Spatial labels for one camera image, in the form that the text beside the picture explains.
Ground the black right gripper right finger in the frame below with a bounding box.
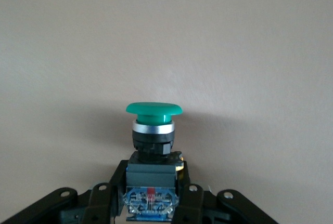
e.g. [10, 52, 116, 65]
[172, 161, 206, 224]

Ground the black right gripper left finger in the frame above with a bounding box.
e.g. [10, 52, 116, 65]
[87, 160, 129, 224]

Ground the green mushroom push button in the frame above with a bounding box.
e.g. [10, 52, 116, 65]
[121, 101, 186, 222]

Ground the black right camera mount bracket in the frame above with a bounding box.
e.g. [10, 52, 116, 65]
[0, 187, 280, 224]

